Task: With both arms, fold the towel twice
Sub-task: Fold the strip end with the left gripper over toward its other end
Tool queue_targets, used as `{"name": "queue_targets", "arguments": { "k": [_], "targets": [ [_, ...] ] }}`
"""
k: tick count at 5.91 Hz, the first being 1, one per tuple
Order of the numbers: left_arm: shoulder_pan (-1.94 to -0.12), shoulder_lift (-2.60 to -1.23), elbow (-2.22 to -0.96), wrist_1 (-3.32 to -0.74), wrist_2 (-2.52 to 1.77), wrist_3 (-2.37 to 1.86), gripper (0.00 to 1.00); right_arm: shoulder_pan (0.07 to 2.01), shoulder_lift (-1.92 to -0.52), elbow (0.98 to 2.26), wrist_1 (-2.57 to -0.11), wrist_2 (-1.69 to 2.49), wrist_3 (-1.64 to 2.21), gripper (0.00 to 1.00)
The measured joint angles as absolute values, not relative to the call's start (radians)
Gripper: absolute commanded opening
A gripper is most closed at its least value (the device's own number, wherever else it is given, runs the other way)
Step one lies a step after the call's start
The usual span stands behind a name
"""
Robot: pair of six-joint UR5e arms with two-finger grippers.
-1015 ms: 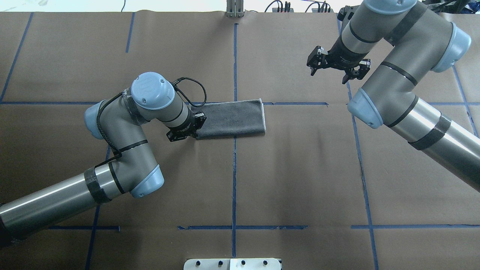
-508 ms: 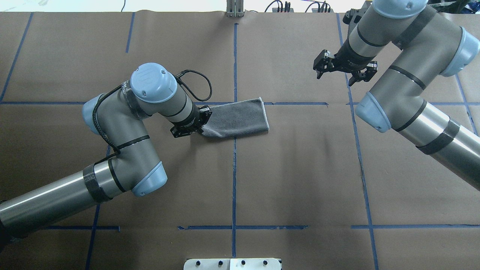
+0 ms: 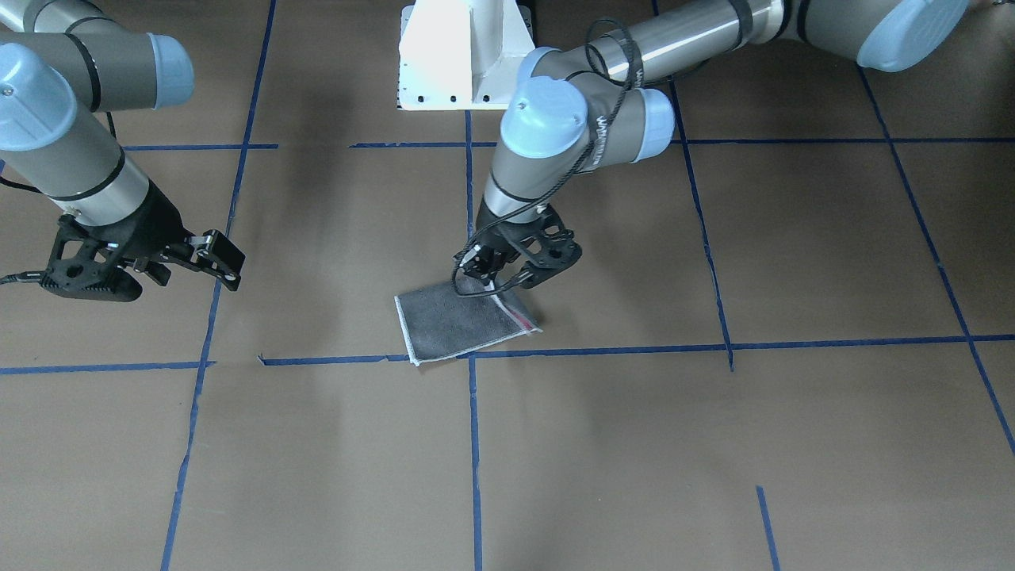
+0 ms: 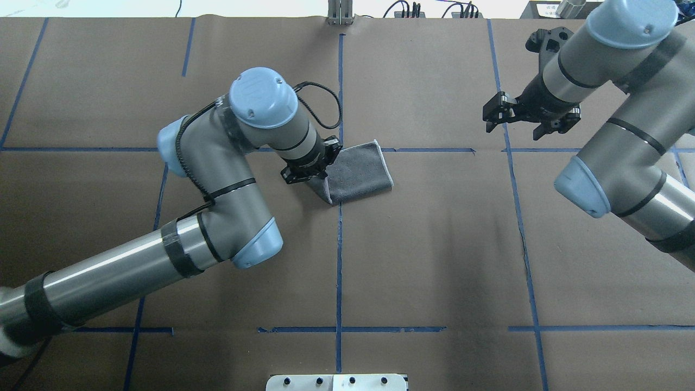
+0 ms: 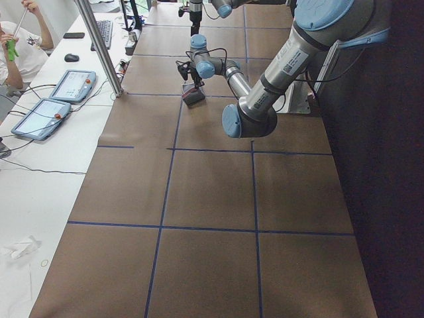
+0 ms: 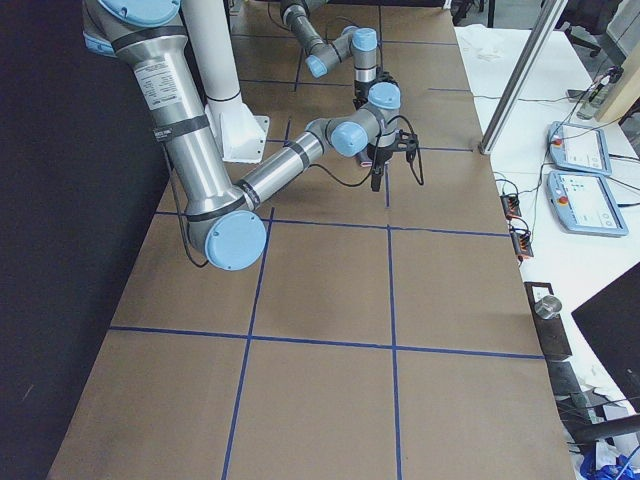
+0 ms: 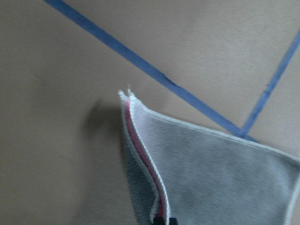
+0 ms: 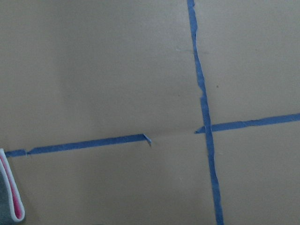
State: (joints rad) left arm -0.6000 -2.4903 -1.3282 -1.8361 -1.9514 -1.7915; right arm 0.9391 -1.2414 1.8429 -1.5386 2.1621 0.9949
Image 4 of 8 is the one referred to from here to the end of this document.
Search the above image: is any small metal cup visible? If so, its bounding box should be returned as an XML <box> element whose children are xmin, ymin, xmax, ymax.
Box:
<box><xmin>554</xmin><ymin>0</ymin><xmax>586</xmax><ymax>19</ymax></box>

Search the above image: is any lower orange black connector box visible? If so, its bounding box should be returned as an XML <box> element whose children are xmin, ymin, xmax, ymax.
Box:
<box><xmin>441</xmin><ymin>1</ymin><xmax>483</xmax><ymax>19</ymax></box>

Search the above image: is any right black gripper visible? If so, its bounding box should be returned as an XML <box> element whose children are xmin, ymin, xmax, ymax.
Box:
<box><xmin>482</xmin><ymin>91</ymin><xmax>581</xmax><ymax>141</ymax></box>

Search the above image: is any pink towel with white edging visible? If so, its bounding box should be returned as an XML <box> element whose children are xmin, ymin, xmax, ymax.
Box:
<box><xmin>306</xmin><ymin>140</ymin><xmax>393</xmax><ymax>206</ymax></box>

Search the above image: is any orange black connector box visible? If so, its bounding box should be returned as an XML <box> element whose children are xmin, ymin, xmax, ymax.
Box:
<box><xmin>382</xmin><ymin>1</ymin><xmax>426</xmax><ymax>19</ymax></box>
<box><xmin>441</xmin><ymin>1</ymin><xmax>483</xmax><ymax>19</ymax></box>

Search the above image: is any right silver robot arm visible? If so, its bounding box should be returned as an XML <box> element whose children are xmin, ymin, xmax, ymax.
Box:
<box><xmin>482</xmin><ymin>1</ymin><xmax>694</xmax><ymax>270</ymax></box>

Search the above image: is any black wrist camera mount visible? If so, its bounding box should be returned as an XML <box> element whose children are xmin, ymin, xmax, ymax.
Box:
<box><xmin>525</xmin><ymin>27</ymin><xmax>574</xmax><ymax>73</ymax></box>

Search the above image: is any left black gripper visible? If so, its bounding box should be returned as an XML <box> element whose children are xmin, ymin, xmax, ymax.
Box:
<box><xmin>280</xmin><ymin>136</ymin><xmax>343</xmax><ymax>185</ymax></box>

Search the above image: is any black flat box under cup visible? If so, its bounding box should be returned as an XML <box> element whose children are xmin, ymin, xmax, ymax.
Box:
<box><xmin>519</xmin><ymin>1</ymin><xmax>602</xmax><ymax>20</ymax></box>

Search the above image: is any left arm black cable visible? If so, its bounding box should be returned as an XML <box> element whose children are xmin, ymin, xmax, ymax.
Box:
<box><xmin>175</xmin><ymin>81</ymin><xmax>343</xmax><ymax>207</ymax></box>

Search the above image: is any aluminium frame post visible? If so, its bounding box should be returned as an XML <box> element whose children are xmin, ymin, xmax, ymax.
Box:
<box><xmin>327</xmin><ymin>0</ymin><xmax>355</xmax><ymax>26</ymax></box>

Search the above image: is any upper orange black connector box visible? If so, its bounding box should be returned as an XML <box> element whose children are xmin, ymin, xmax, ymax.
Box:
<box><xmin>382</xmin><ymin>1</ymin><xmax>426</xmax><ymax>19</ymax></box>

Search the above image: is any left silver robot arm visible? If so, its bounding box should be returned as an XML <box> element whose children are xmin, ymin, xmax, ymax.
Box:
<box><xmin>2</xmin><ymin>67</ymin><xmax>342</xmax><ymax>366</ymax></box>

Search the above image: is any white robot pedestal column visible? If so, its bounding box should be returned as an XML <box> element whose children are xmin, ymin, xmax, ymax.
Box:
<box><xmin>266</xmin><ymin>373</ymin><xmax>409</xmax><ymax>390</ymax></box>

